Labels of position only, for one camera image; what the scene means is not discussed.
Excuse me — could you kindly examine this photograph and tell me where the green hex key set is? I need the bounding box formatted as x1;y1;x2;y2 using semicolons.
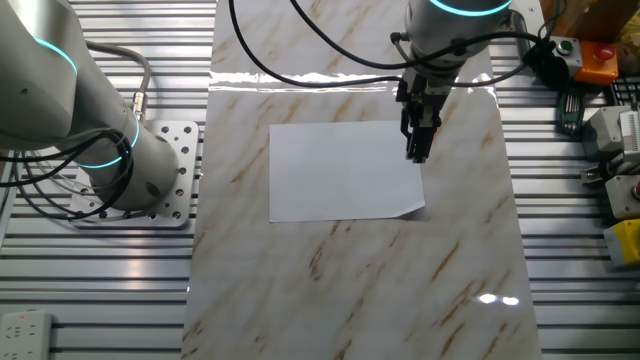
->
555;84;586;137

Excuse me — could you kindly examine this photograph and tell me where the grey cable with metal connector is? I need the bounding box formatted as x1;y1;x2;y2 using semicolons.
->
87;40;154;124

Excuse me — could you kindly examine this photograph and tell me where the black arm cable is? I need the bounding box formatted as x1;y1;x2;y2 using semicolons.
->
228;0;406;90
288;0;571;92

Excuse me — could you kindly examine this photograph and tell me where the grey box with red button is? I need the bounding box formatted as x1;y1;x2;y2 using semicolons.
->
604;172;640;221

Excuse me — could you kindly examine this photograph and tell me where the orange emergency stop box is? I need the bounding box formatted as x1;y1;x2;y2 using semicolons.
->
573;39;620;86

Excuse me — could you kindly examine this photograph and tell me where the grey box with green button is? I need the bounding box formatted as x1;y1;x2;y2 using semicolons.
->
548;35;584;76

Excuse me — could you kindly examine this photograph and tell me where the black keyboard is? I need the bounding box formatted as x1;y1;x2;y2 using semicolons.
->
610;75;640;106

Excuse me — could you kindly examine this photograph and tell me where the black cable bundle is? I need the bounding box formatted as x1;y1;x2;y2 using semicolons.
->
0;127;135;224

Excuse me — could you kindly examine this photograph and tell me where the marble pattern table mat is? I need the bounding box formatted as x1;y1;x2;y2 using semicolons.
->
179;0;544;360

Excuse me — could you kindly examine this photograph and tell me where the yellow button box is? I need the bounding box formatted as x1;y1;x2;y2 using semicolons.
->
603;218;640;269

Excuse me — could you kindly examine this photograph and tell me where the brown wooden board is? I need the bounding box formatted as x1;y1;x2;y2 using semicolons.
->
539;0;640;45

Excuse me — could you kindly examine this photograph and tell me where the aluminium robot mounting plate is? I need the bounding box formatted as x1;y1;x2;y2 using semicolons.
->
67;119;201;230

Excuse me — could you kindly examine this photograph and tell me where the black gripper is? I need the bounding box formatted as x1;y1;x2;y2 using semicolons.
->
397;67;455;165

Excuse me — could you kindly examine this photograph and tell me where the white power strip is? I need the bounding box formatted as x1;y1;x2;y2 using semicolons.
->
0;308;55;360

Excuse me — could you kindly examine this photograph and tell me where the silver finned camera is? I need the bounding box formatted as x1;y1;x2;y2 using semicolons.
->
582;104;640;164

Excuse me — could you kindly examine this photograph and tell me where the white paper sheet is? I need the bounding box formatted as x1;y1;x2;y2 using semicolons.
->
268;118;427;224

